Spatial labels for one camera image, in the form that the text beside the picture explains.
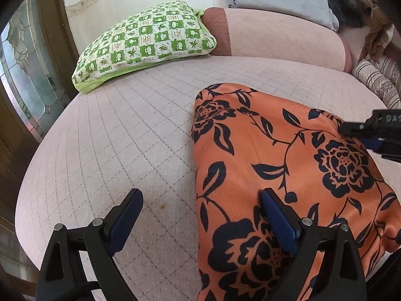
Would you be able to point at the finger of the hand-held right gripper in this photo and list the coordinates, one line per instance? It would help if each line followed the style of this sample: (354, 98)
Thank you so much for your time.
(360, 128)

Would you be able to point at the pink bolster cushion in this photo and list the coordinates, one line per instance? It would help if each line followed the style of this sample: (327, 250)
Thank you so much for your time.
(282, 37)

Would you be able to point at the green checked pillow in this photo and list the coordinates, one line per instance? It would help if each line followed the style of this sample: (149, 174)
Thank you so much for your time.
(141, 44)

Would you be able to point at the wooden door with glass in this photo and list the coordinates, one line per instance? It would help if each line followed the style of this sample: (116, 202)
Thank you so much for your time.
(28, 69)

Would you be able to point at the brown furry blanket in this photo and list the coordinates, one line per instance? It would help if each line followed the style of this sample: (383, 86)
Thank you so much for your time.
(347, 6)

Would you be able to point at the beige striped pillow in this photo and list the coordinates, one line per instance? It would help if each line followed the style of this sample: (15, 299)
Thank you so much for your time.
(379, 81)

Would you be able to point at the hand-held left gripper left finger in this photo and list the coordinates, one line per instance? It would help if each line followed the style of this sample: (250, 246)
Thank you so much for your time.
(125, 222)

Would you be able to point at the pink quilted bed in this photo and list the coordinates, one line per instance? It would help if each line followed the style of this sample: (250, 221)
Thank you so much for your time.
(109, 131)

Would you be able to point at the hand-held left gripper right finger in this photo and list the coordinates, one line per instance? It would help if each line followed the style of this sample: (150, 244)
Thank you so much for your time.
(278, 222)

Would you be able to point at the orange floral garment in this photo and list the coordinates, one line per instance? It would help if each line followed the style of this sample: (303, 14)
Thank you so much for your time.
(282, 150)

